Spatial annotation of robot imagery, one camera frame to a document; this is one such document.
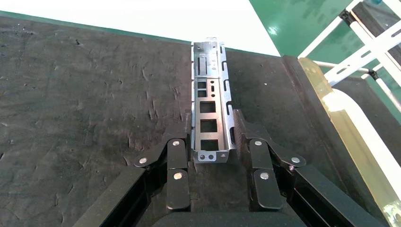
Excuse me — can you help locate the white tube frame cart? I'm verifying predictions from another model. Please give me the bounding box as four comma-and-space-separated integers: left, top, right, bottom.
297, 0, 401, 114

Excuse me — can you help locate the black container tray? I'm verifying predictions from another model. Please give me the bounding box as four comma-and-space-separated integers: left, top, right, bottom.
0, 10, 401, 227

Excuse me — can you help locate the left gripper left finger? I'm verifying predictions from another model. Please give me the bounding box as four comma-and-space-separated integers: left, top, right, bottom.
133, 113, 192, 211

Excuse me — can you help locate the silver metal channel bracket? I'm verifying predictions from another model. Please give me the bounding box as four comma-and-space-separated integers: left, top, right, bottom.
190, 37, 237, 164

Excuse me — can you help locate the white slotted metal rack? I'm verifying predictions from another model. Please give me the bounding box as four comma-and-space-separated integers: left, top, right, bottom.
324, 28, 401, 87

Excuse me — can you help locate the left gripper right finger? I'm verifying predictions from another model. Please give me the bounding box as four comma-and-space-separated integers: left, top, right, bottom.
232, 109, 307, 210

